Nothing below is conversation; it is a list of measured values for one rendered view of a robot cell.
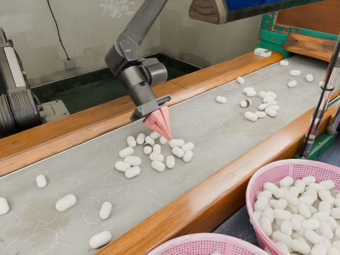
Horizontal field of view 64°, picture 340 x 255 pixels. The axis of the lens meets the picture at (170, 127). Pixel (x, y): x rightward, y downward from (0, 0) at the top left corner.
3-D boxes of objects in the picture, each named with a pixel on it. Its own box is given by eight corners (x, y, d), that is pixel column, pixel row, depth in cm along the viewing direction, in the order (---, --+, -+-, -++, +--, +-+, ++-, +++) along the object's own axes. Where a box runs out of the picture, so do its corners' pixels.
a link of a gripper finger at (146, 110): (183, 130, 65) (163, 98, 66) (160, 142, 61) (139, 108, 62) (172, 140, 70) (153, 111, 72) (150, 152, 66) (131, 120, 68)
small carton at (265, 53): (254, 53, 118) (254, 49, 117) (258, 52, 120) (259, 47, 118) (265, 57, 114) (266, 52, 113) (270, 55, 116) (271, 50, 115)
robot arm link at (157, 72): (103, 59, 72) (117, 40, 65) (137, 53, 79) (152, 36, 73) (124, 99, 71) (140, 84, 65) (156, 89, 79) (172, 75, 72)
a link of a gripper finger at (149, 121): (190, 126, 66) (170, 95, 67) (168, 138, 62) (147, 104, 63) (179, 136, 71) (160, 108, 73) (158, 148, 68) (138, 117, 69)
